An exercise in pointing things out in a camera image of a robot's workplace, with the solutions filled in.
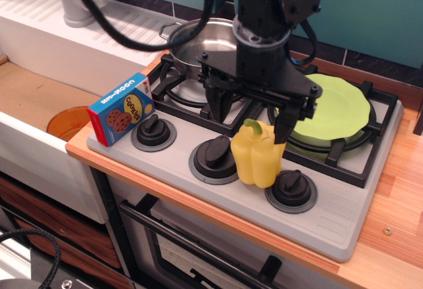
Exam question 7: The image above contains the orange plastic bowl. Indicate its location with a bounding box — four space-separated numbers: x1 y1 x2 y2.
46 106 90 142

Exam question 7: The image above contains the light green plate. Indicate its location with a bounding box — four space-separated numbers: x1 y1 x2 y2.
293 73 371 141

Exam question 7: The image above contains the right black burner grate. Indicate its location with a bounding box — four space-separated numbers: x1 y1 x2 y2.
284 65 398 188

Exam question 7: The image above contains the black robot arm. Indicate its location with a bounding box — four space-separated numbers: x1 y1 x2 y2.
197 0 323 144

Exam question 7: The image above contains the yellow toy bell pepper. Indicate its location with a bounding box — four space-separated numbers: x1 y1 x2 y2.
231 118 286 188

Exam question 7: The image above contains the middle black stove knob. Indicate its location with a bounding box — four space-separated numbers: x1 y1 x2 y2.
188 135 239 185

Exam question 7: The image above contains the brown wooden drawer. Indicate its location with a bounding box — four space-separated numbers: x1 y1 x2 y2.
0 175 133 289

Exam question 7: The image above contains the grey toy faucet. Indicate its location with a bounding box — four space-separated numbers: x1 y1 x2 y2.
55 0 108 28

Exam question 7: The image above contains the black braided cable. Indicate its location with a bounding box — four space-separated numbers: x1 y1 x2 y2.
0 229 63 289

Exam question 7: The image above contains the black burner grate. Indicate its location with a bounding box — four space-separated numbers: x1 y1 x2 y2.
148 54 263 137
284 65 398 188

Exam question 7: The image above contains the left black stove knob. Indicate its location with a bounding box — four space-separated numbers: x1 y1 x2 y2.
131 114 177 153

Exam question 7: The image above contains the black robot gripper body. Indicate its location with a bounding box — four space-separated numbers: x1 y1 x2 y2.
198 27 323 118

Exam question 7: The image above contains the blue cookie box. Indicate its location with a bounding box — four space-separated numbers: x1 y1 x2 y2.
87 73 155 147

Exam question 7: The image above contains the grey toy stove top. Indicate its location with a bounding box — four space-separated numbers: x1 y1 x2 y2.
87 99 403 261

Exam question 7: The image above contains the right black stove knob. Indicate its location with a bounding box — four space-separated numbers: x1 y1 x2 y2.
265 170 318 214

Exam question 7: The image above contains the black stove knob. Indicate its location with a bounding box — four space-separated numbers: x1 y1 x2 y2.
131 114 177 153
188 135 239 185
265 170 318 214

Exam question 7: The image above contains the stainless steel pot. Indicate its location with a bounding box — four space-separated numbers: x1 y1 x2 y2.
169 18 237 79

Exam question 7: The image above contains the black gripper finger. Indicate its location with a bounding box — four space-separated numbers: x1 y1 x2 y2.
204 70 239 122
274 99 307 144

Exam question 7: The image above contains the white toy sink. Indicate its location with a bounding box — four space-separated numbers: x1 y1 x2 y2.
0 0 179 226

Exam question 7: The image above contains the black oven door handle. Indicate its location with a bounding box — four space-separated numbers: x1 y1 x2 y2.
119 194 282 288

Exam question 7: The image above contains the oven door window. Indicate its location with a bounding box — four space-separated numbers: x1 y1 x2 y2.
145 228 256 288

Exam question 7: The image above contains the left black burner grate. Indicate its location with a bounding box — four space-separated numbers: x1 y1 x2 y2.
148 54 263 137

